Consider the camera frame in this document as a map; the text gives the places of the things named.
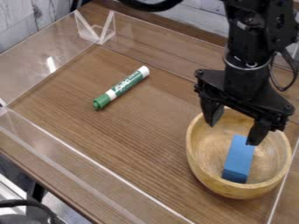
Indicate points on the blue foam block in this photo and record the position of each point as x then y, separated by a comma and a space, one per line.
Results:
240, 160

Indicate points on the clear acrylic tray wall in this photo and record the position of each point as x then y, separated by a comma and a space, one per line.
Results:
115, 162

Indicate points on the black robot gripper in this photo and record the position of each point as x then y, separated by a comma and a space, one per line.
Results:
244, 89

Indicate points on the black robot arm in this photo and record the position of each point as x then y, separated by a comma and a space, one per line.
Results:
262, 29

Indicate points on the light wooden bowl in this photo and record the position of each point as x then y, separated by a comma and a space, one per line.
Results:
208, 147

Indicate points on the green dry erase marker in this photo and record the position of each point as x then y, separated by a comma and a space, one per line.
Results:
121, 88

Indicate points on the black metal table frame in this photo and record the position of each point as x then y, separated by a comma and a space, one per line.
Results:
38, 214

